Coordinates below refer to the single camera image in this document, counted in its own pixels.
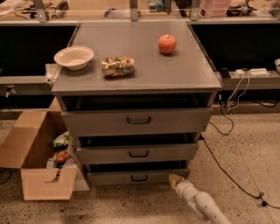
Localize grey bottom drawer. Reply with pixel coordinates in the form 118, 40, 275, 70
87, 160, 190, 186

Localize grey drawer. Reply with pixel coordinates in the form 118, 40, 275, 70
87, 160, 190, 186
76, 133, 198, 165
62, 108, 211, 137

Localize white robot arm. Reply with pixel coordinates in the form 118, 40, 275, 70
169, 173, 233, 224

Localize grey middle drawer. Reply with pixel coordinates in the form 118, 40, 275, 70
76, 133, 198, 165

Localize grey drawer cabinet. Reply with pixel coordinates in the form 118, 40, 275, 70
52, 21, 221, 172

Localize grey top drawer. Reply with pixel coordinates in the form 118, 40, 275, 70
62, 108, 211, 137

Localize orange snack bag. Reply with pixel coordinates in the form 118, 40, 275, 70
53, 150, 71, 164

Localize green snack bag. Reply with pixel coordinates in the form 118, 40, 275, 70
53, 131, 70, 147

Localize shiny snack bag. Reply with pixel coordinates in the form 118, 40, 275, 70
101, 56, 135, 77

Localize white power strip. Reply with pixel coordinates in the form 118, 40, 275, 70
235, 68, 270, 77

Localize red apple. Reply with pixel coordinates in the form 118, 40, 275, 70
158, 34, 177, 54

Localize open cardboard box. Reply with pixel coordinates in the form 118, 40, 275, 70
0, 100, 77, 200

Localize white paper bowl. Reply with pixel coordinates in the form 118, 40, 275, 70
54, 46, 95, 71

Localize pink storage box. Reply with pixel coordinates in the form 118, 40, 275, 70
199, 0, 231, 18

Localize black floor cable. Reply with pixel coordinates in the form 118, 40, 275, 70
202, 101, 280, 210

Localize white cables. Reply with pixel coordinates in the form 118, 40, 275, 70
227, 73, 252, 114

